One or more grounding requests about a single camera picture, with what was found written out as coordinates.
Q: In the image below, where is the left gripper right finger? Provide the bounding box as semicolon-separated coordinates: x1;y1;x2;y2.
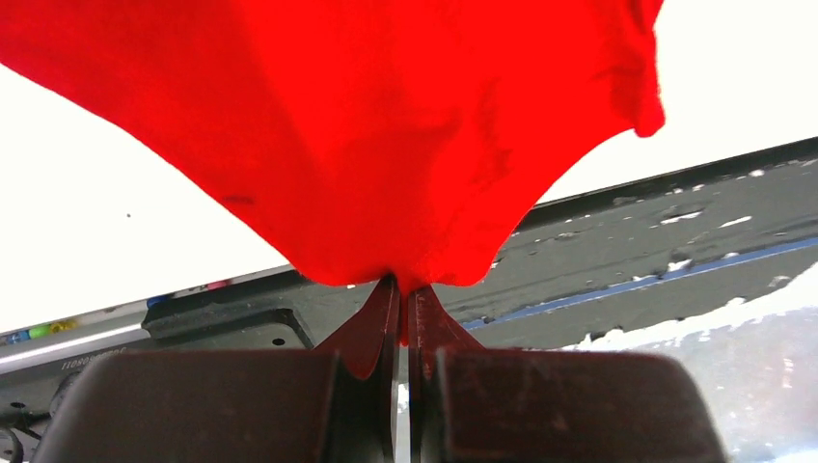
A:
407;287;727;462

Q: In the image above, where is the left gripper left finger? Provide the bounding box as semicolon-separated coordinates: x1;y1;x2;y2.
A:
34;277;400;462

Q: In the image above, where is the red t shirt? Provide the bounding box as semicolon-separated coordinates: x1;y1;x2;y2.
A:
0;0;668;296

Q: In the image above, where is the aluminium front rail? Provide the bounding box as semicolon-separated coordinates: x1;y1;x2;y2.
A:
1;269;304;375

